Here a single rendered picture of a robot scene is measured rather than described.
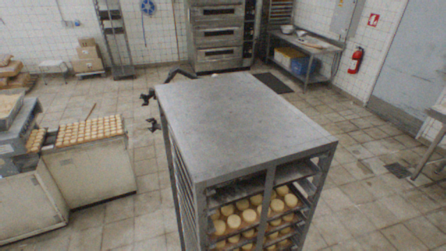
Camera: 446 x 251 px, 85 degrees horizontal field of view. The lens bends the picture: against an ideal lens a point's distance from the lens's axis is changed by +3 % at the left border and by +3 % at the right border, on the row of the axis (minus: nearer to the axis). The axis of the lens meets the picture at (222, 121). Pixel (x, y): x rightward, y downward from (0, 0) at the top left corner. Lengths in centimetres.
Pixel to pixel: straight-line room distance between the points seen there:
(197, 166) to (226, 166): 8
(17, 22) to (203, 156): 646
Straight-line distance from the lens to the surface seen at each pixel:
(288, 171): 90
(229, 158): 70
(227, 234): 93
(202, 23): 565
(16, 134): 244
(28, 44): 702
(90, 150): 265
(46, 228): 309
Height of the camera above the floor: 229
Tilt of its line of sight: 33 degrees down
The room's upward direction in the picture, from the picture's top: straight up
